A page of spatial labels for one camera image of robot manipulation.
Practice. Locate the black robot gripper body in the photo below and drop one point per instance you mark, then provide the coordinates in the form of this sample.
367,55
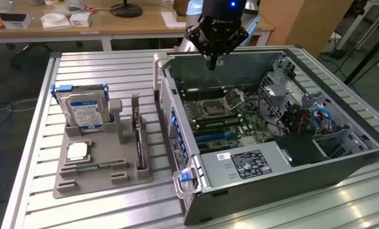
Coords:
221,14

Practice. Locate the green graphics card black fan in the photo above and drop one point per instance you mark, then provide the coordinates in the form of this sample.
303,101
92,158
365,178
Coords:
139,143

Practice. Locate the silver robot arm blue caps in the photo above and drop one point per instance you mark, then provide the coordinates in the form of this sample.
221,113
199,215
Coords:
187,45

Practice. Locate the flat white box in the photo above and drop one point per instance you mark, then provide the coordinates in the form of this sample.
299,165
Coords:
172,21

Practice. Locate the brown cardboard box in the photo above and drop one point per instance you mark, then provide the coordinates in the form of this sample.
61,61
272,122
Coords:
180,7

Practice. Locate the wooden cabinet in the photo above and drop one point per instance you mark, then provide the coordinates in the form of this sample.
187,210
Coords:
309,23

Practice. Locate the black round lamp base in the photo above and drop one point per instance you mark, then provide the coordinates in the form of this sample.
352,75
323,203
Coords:
127,11

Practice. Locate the silver perforated drive cage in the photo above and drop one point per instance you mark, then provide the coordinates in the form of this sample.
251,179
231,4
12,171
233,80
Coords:
273,93

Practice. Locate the silver socket cover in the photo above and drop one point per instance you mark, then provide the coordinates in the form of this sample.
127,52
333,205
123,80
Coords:
235,99

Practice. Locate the CPU socket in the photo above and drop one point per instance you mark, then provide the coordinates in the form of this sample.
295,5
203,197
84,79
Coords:
213,108

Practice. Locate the green motherboard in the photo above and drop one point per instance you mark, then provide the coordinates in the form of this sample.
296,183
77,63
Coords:
252,119

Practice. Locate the green installed RAM stick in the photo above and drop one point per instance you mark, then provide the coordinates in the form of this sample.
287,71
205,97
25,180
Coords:
220,123

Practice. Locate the plain white box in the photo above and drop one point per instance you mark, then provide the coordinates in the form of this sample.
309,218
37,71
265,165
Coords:
80,20

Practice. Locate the blue expansion slot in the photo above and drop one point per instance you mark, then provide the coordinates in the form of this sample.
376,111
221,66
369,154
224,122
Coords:
211,137

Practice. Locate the white holder with bowl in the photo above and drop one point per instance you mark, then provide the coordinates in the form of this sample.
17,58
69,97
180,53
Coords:
55,20

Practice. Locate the blue plastic disk caddy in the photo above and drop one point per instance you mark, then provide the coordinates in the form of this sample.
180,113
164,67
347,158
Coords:
64,87

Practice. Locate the silver hard disk blue label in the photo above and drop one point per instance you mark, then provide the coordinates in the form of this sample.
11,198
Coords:
84,112

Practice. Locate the grey metal disk bay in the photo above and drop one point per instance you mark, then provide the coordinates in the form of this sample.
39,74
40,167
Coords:
344,140

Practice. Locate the grey parts rack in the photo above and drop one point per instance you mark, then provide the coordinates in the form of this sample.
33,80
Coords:
112,152

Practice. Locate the white box black top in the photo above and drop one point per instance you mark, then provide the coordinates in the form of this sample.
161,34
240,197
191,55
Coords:
17,23

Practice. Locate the grey power supply unit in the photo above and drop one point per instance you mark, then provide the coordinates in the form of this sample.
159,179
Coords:
220,171

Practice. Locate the blue case latch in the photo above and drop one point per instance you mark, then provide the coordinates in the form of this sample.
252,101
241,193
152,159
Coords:
185,177

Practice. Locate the silver CPU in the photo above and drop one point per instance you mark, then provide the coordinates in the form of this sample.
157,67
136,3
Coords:
77,151

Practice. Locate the green loose RAM stick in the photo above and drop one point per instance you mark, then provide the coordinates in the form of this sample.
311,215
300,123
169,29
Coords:
87,167

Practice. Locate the black open PC case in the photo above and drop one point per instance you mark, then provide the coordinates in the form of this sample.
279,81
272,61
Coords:
271,190

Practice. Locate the wooden desk white frame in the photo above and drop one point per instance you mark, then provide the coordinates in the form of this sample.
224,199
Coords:
36,28

